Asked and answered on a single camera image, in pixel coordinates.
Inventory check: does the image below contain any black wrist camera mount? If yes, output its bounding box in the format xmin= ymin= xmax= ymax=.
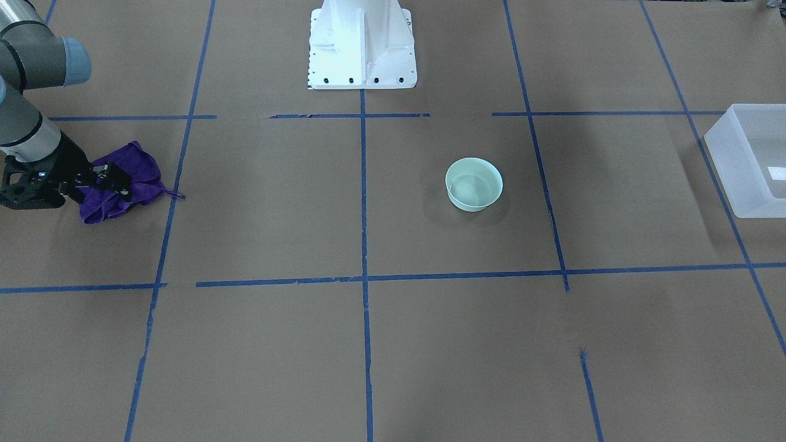
xmin=1 ymin=154 xmax=65 ymax=210

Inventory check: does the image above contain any translucent white plastic bin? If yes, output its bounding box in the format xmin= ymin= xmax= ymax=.
xmin=704 ymin=104 xmax=785 ymax=219

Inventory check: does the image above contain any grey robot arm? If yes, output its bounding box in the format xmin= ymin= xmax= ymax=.
xmin=1 ymin=1 xmax=131 ymax=210

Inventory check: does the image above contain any purple microfiber cloth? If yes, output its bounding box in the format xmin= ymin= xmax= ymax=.
xmin=79 ymin=141 xmax=185 ymax=225

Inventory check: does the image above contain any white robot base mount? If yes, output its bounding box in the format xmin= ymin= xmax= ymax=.
xmin=307 ymin=1 xmax=418 ymax=90

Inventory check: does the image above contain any mint green bowl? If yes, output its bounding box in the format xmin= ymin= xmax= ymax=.
xmin=445 ymin=157 xmax=504 ymax=212

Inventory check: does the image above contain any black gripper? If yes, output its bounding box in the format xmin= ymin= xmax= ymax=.
xmin=37 ymin=132 xmax=132 ymax=203

